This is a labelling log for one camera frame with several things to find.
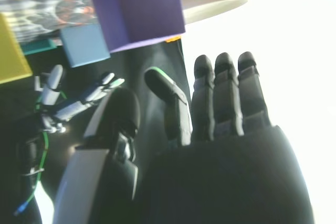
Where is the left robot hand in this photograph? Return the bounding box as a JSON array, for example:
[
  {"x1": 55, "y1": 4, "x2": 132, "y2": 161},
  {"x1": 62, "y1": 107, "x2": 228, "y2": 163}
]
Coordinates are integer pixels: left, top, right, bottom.
[{"x1": 52, "y1": 51, "x2": 316, "y2": 224}]

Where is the blue block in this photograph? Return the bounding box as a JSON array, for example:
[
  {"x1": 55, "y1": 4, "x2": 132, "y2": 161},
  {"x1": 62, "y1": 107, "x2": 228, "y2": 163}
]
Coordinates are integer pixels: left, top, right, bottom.
[{"x1": 59, "y1": 23, "x2": 111, "y2": 68}]

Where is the purple box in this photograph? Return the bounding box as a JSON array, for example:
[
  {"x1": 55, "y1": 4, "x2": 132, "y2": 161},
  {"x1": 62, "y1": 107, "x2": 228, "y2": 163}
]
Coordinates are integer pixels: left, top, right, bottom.
[{"x1": 89, "y1": 0, "x2": 186, "y2": 53}]

